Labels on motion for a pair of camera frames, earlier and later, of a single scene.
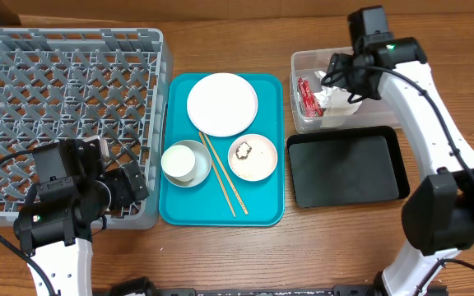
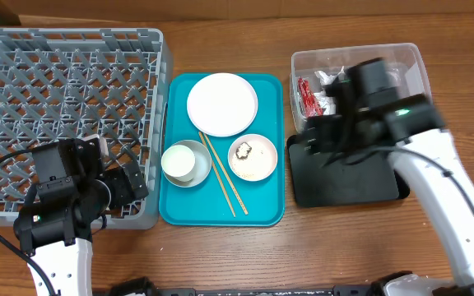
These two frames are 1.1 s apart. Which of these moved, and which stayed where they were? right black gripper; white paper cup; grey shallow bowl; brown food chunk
Moved: right black gripper
Stayed: white paper cup; grey shallow bowl; brown food chunk
